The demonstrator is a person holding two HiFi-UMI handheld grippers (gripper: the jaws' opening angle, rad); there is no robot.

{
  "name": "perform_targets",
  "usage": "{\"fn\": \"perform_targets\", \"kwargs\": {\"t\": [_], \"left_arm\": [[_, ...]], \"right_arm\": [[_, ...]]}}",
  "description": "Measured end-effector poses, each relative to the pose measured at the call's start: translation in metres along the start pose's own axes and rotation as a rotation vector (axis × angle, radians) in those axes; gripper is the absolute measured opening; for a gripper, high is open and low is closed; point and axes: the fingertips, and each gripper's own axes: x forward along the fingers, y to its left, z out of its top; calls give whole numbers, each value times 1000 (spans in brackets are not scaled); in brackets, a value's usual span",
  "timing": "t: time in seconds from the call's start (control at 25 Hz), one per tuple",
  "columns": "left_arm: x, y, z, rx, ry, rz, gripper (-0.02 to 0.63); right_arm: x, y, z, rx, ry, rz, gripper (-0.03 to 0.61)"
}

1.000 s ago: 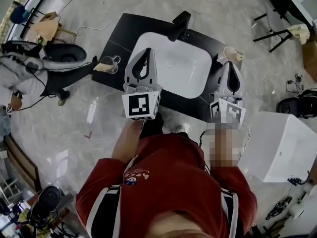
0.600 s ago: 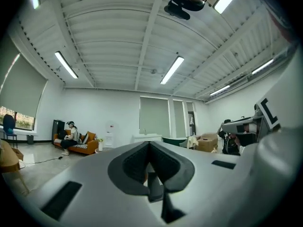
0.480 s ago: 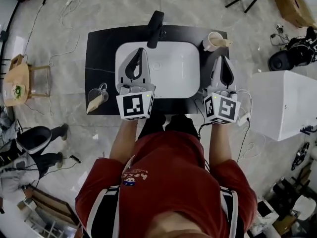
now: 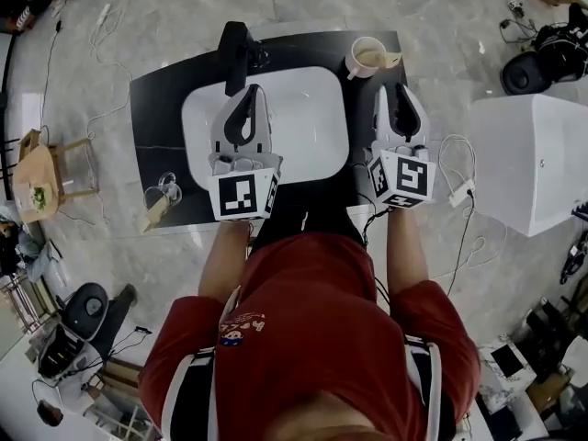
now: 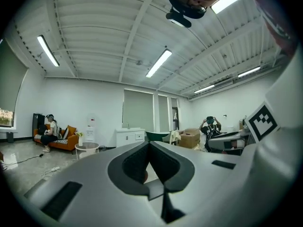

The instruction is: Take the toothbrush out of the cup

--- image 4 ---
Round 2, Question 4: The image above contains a black round device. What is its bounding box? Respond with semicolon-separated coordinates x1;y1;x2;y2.
500;51;539;96

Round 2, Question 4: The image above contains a small wooden stool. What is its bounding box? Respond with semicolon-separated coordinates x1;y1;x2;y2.
11;128;62;224

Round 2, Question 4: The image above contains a black faucet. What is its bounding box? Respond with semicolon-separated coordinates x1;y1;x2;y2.
217;20;271;98

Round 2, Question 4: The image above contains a clear glass cup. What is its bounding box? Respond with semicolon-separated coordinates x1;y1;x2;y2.
142;171;184;210

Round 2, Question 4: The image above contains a black office chair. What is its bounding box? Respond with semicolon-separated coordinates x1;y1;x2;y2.
61;281;110;341

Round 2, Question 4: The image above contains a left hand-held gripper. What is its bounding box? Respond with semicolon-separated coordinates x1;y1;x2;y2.
206;84;285;223

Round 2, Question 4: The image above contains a person's chin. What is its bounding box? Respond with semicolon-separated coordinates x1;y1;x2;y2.
266;392;405;441

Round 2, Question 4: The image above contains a black white harness strap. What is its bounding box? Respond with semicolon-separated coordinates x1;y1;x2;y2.
161;347;218;441
404;335;443;441

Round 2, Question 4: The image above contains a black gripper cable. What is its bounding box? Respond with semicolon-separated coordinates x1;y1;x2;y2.
361;202;392;247

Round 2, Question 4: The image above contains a black cable with plug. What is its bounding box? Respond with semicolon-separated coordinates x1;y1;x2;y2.
40;16;64;132

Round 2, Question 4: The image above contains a black power cable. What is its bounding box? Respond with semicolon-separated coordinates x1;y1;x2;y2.
446;189;477;299

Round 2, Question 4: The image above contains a person's left forearm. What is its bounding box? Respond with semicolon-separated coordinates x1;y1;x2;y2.
198;220;258;307

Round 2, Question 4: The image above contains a white ceramic mug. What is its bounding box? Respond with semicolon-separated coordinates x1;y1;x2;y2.
346;36;391;82

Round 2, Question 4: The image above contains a person's red shirt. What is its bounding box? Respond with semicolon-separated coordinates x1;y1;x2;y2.
137;232;481;441

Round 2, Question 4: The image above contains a black backpack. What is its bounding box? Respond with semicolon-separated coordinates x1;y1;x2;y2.
534;2;588;83

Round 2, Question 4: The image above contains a white looped cable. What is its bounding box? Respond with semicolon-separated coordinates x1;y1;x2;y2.
437;133;479;192

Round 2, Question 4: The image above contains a person's right forearm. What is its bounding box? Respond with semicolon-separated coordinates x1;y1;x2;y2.
386;207;433;298

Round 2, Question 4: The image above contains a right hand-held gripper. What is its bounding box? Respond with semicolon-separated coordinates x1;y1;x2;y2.
367;83;438;210

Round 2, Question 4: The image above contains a white sink basin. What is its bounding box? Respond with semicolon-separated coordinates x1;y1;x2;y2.
180;64;349;188

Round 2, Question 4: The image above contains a white bathtub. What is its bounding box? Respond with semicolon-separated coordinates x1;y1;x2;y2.
467;92;588;239

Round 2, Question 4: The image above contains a long white cable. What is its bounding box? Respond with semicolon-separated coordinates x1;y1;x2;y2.
85;5;135;142

